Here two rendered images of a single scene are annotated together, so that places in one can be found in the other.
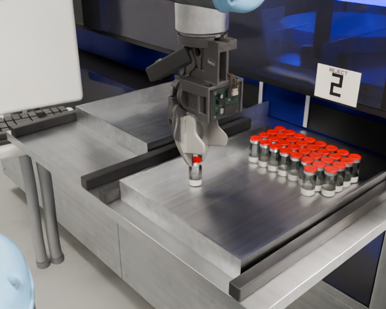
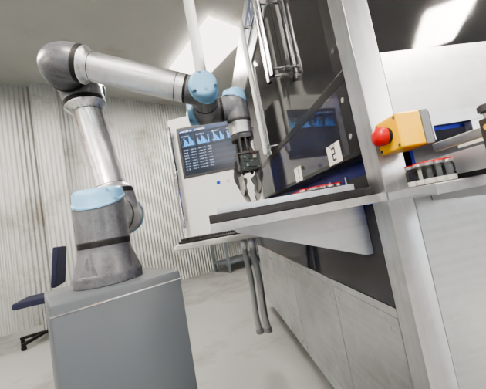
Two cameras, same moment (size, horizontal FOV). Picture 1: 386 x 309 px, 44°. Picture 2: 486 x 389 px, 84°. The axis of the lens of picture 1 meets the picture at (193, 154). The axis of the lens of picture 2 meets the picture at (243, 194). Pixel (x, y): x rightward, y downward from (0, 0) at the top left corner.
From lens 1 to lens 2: 0.61 m
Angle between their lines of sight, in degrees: 45
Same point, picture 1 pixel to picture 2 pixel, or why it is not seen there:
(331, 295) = (377, 307)
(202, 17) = (233, 126)
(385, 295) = (398, 290)
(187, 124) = (241, 179)
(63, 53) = not seen: hidden behind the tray
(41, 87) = not seen: hidden behind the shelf
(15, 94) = not seen: hidden behind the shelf
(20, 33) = (237, 195)
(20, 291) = (107, 191)
